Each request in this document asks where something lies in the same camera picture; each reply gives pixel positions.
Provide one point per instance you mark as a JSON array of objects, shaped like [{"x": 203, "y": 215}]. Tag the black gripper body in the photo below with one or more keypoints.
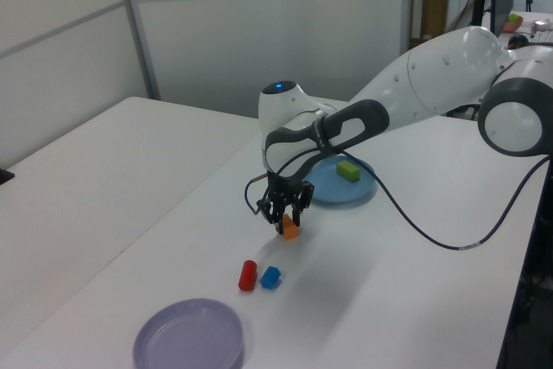
[{"x": 283, "y": 194}]

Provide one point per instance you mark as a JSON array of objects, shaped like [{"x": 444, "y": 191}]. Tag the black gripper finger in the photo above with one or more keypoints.
[
  {"x": 304, "y": 200},
  {"x": 273, "y": 215}
]

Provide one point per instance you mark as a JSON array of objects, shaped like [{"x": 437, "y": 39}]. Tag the orange block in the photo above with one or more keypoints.
[{"x": 290, "y": 231}]

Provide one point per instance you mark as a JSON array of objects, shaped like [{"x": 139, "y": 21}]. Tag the green block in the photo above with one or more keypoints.
[{"x": 347, "y": 170}]

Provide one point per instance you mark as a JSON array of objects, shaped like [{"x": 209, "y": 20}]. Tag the blue block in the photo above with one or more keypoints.
[{"x": 270, "y": 277}]

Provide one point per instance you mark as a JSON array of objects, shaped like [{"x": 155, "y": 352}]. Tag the red cylinder block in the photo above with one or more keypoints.
[{"x": 247, "y": 276}]

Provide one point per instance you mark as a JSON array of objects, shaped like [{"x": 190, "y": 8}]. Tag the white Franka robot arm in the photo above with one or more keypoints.
[{"x": 432, "y": 79}]

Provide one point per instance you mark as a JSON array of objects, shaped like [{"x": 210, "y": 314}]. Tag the blue plate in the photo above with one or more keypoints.
[{"x": 341, "y": 192}]

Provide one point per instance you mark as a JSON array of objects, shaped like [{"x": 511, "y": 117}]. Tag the purple plate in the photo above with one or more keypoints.
[{"x": 190, "y": 339}]

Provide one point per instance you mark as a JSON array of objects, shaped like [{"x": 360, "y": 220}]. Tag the black monitor stand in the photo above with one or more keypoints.
[{"x": 481, "y": 1}]

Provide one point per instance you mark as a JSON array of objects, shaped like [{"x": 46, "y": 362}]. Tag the dark frame post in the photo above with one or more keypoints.
[{"x": 535, "y": 278}]

